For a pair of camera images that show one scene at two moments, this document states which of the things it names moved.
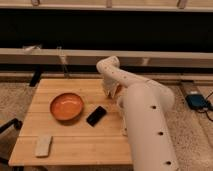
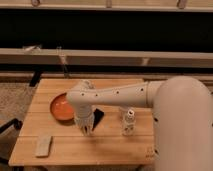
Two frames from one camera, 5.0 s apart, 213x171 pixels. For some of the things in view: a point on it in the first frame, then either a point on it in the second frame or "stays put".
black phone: x=94 y=118 stays put
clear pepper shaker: x=123 y=115 stays put
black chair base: x=8 y=137 stays put
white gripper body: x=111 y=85 → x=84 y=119
